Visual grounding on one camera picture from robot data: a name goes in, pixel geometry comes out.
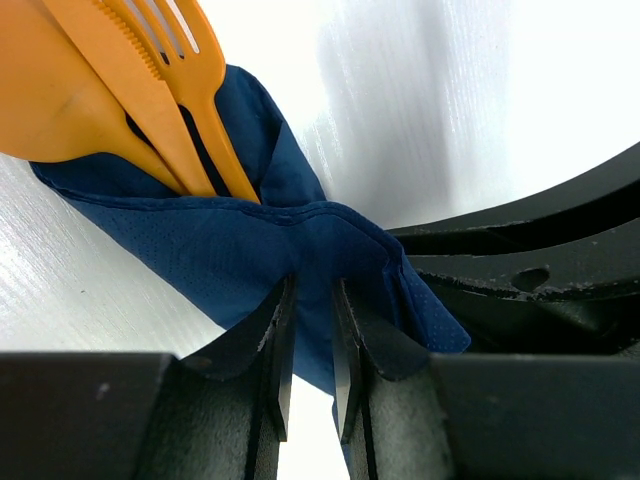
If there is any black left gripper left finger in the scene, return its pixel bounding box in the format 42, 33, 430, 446
1, 276, 296, 479

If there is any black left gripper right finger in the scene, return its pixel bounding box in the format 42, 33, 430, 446
333, 282, 639, 479

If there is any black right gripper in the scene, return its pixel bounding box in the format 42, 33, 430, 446
393, 147, 639, 355

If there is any dark blue paper napkin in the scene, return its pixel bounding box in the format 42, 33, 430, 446
32, 66, 471, 394

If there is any orange plastic knife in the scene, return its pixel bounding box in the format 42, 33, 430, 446
45, 0, 216, 197

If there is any orange plastic fork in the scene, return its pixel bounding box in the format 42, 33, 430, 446
106, 1, 260, 203

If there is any orange plastic spoon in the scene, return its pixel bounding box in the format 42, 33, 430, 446
1, 1, 186, 194

